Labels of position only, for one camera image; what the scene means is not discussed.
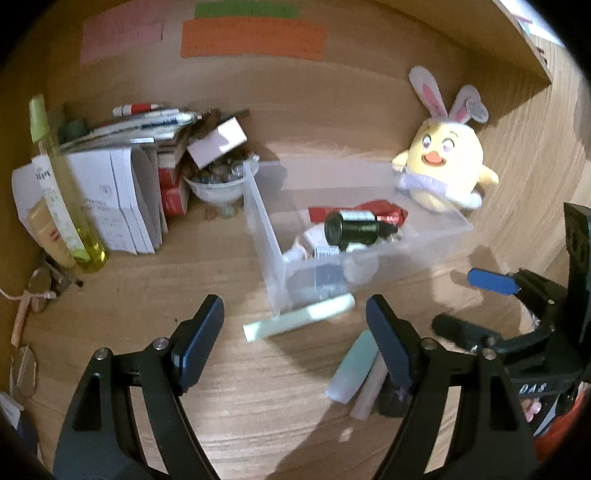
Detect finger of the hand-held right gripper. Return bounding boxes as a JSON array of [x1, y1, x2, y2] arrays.
[[431, 313, 543, 365], [467, 268, 568, 317]]

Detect red printed packet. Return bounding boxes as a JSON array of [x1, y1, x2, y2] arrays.
[[308, 200, 409, 228]]

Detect clear plastic storage box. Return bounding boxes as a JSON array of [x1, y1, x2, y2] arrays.
[[242, 159, 475, 319]]

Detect white small bottle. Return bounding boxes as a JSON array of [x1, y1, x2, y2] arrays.
[[281, 225, 352, 265]]

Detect short mint green tube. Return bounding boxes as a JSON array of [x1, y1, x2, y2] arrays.
[[324, 330, 380, 403]]

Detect pink cord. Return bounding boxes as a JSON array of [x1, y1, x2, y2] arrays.
[[0, 287, 57, 348]]

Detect beige cream tube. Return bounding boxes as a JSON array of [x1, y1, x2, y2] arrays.
[[27, 196, 77, 271]]

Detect white paper boxes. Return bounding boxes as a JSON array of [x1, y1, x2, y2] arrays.
[[11, 147, 169, 256]]

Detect pink paper note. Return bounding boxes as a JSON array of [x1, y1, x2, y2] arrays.
[[81, 13, 166, 65]]

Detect green paper note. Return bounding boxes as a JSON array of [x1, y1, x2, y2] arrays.
[[194, 2, 300, 20]]

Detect dark glass bottle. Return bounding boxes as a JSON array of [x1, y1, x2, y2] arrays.
[[324, 210, 400, 252]]

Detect orange paper note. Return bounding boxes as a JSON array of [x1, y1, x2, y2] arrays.
[[181, 19, 326, 61]]

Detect small black star-print item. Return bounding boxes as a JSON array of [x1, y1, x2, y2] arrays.
[[379, 376, 411, 418]]

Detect eyeglasses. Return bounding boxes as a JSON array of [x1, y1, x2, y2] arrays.
[[28, 263, 84, 315]]

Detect pale pink tube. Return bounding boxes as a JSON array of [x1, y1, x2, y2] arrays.
[[349, 357, 389, 421]]

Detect yellow chick plush toy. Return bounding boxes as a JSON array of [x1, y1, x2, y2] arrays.
[[392, 66, 500, 212]]

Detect white pen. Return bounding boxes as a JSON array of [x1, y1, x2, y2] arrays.
[[92, 108, 200, 134]]

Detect red and white marker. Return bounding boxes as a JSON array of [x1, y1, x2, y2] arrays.
[[112, 104, 162, 117]]

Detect wooden shelf board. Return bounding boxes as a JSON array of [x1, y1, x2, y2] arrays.
[[369, 0, 555, 86]]

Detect white bowl of marbles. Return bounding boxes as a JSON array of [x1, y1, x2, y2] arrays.
[[184, 159, 259, 206]]

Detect red small box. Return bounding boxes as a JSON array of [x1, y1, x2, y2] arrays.
[[158, 166, 191, 217]]

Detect green-capped spray bottle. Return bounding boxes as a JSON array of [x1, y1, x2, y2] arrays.
[[28, 95, 109, 273]]

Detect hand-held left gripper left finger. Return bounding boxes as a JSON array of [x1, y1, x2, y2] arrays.
[[53, 294, 225, 480]]

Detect long mint green tube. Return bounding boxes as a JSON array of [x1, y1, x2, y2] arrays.
[[243, 294, 356, 342]]

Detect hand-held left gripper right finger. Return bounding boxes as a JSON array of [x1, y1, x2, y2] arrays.
[[366, 294, 539, 480]]

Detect thin wire-frame glasses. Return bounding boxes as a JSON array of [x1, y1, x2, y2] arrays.
[[9, 344, 40, 398]]

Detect small white cardboard box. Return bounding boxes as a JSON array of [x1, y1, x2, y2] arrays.
[[187, 117, 247, 168]]

